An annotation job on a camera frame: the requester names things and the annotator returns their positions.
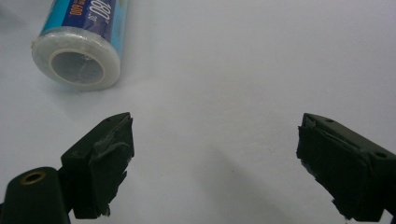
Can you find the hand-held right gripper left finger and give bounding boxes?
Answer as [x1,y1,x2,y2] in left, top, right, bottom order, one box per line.
[60,112,135,220]

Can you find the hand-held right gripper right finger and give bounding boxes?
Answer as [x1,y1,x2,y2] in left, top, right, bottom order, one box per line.
[296,112,396,223]

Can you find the blue white cylindrical tube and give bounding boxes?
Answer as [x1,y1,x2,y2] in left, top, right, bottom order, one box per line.
[31,0,129,92]

